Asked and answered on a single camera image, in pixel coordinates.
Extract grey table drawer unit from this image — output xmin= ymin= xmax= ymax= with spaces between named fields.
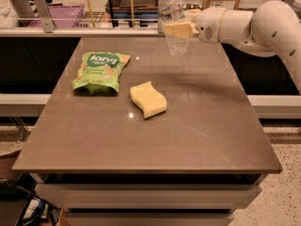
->
xmin=36 ymin=181 xmax=261 ymax=226

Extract clear plastic water bottle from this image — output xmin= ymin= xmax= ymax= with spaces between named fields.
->
xmin=158 ymin=0 xmax=189 ymax=57

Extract yellow pole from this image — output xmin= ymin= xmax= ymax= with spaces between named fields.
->
xmin=87 ymin=0 xmax=96 ymax=28

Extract green snack bag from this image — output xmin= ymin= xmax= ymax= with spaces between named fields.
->
xmin=72 ymin=52 xmax=130 ymax=94

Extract purple plastic crate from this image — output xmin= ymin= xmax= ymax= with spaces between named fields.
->
xmin=29 ymin=5 xmax=85 ymax=28

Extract yellow wavy sponge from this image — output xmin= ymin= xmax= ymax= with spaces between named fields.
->
xmin=130 ymin=81 xmax=167 ymax=119

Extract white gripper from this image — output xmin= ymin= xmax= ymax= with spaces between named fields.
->
xmin=163 ymin=7 xmax=227 ymax=43

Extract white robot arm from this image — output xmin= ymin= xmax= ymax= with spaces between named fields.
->
xmin=162 ymin=0 xmax=301 ymax=91

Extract metal railing post left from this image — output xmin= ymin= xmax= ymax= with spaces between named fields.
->
xmin=34 ymin=0 xmax=55 ymax=33

